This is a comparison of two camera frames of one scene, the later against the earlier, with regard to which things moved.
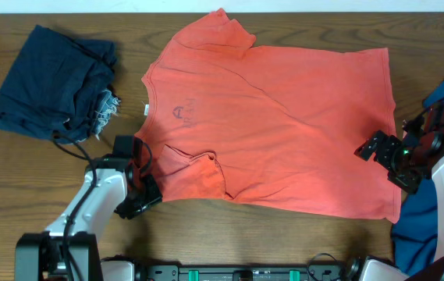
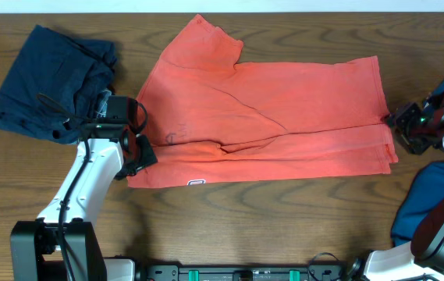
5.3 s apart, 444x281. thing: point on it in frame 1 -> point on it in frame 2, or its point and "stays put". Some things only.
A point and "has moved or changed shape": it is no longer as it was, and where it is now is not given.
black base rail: x=242 y=273 stays put
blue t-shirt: x=414 y=239 stays put
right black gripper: x=407 y=183 -> x=400 y=117
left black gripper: x=155 y=197 -> x=149 y=157
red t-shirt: x=278 y=127 has moved or changed shape
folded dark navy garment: x=58 y=86 stays put
